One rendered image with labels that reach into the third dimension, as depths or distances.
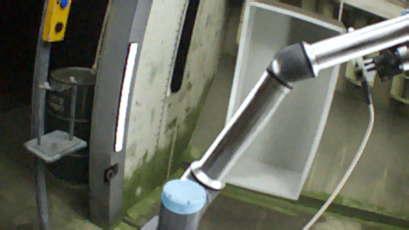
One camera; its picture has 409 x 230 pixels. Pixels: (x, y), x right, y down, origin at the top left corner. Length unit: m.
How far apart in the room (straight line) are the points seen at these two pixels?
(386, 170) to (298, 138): 1.32
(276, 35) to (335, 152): 1.46
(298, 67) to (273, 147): 1.59
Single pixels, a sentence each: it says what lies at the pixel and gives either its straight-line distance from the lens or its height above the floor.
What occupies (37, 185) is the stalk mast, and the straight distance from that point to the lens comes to 1.89.
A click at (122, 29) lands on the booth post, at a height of 1.34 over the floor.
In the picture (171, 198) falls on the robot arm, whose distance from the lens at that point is 1.17.
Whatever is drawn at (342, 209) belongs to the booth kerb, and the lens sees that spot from 3.26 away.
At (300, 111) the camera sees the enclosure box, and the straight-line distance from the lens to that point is 2.42.
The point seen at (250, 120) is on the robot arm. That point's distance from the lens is 1.21.
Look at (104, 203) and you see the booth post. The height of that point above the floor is 0.24.
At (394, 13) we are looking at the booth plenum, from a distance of 3.17.
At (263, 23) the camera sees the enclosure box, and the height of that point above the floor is 1.53.
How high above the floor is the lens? 1.48
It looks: 16 degrees down
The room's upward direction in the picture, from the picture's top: 12 degrees clockwise
